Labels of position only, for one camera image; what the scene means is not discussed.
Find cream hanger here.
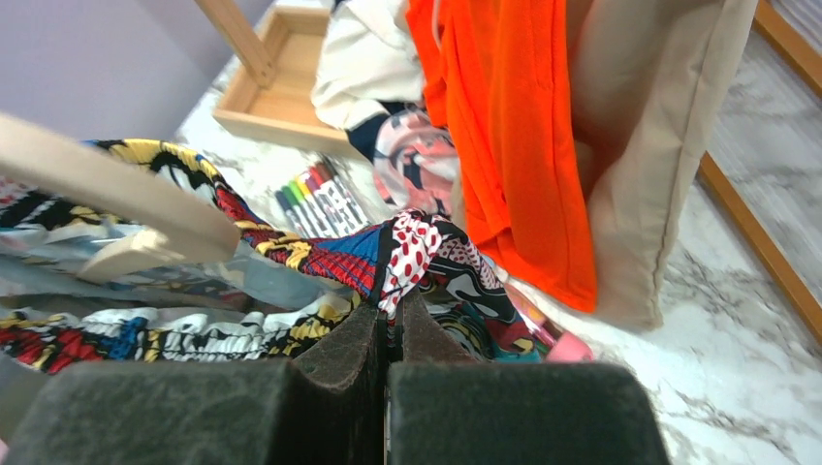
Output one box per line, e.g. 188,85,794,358
1,114,240,283

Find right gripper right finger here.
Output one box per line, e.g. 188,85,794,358
388,293,670,464

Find beige shorts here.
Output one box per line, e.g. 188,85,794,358
567,1,757,330

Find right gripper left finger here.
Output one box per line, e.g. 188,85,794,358
5,306,385,464

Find pink white navy garment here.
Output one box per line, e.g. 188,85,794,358
310,1,459,217

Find orange shorts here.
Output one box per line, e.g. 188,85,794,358
405,0,597,313

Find comic print shorts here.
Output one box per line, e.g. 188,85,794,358
1,139,541,375

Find wooden clothes rack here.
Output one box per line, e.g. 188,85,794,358
197,0,360,158

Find pack of coloured markers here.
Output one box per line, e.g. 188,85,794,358
274,159,371,238

